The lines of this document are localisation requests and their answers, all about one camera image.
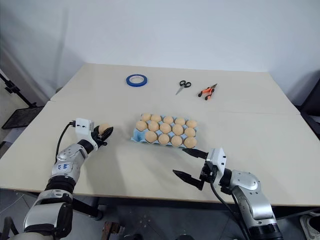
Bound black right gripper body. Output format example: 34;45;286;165
199;159;219;188

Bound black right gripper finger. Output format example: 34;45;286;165
172;169;205;192
181;147;210;160

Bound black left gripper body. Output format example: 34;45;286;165
90;129;108;148

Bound blue egg carton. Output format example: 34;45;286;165
130;113;200;149

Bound blue tape roll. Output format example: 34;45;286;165
125;73;149;88

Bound black metal stand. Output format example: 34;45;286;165
0;67;46;130

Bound brown wooden object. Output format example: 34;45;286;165
103;220;126;240

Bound white shoe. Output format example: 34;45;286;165
299;211;320;240

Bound black curved object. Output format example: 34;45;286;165
0;215;20;238

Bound dark chair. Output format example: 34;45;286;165
298;72;320;141

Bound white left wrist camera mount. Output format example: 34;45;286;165
74;117;99;151

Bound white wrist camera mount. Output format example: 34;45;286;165
205;147;228;186
74;117;99;151

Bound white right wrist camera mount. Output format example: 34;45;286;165
205;147;228;186

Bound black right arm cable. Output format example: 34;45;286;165
209;178;251;240

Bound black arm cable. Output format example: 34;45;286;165
55;120;77;161
209;178;251;240

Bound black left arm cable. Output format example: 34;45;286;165
55;120;77;161

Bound orange handled pliers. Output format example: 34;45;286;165
197;83;219;101

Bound black table leg frame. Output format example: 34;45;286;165
71;192;105;221

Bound black handled scissors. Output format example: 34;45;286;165
175;79;193;96

